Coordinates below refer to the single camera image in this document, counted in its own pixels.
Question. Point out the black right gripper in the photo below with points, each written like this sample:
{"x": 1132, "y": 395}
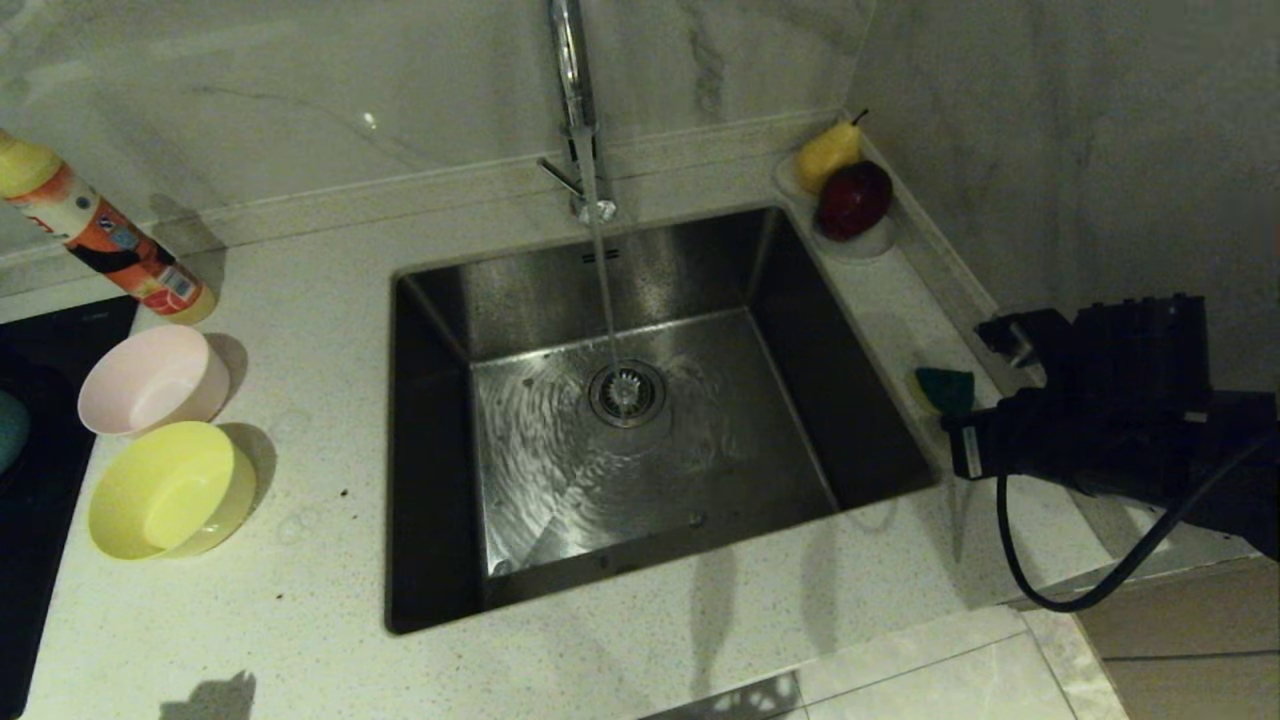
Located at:
{"x": 1040, "y": 440}

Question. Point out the green and yellow sponge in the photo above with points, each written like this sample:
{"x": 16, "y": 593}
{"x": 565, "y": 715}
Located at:
{"x": 942, "y": 388}

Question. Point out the chrome faucet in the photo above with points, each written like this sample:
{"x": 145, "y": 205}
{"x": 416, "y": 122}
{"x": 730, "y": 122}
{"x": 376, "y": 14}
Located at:
{"x": 572, "y": 80}

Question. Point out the yellow plastic bowl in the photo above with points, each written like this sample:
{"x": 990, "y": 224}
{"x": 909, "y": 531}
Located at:
{"x": 170, "y": 490}

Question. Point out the pink plastic bowl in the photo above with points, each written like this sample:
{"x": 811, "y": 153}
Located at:
{"x": 150, "y": 380}

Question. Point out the yellow-capped dish soap bottle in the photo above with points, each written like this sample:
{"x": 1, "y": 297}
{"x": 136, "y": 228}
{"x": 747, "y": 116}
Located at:
{"x": 100, "y": 235}

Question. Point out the blue plastic bowl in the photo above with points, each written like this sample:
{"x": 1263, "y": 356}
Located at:
{"x": 10, "y": 430}

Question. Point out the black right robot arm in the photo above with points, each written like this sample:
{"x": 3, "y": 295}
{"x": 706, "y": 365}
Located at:
{"x": 1160, "y": 410}

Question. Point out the stainless steel sink basin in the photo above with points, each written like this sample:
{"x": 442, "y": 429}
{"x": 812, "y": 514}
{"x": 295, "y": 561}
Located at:
{"x": 650, "y": 470}

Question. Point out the round metal sink drain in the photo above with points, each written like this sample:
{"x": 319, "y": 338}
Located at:
{"x": 627, "y": 393}

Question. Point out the small white fruit dish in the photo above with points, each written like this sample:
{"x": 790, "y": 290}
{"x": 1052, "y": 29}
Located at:
{"x": 870, "y": 245}

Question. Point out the dark red apple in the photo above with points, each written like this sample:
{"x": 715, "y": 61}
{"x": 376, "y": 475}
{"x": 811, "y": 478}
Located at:
{"x": 855, "y": 198}

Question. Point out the beige cabinet front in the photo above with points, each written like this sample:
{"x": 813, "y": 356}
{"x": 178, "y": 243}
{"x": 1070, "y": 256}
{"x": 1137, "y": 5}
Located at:
{"x": 1190, "y": 650}

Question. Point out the yellow pear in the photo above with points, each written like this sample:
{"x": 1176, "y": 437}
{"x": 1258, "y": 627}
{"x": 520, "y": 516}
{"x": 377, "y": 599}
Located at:
{"x": 828, "y": 152}

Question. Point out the black induction cooktop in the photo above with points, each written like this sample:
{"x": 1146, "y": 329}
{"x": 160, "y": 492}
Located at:
{"x": 50, "y": 520}

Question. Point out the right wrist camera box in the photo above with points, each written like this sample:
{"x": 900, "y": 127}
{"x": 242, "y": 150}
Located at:
{"x": 1020, "y": 335}

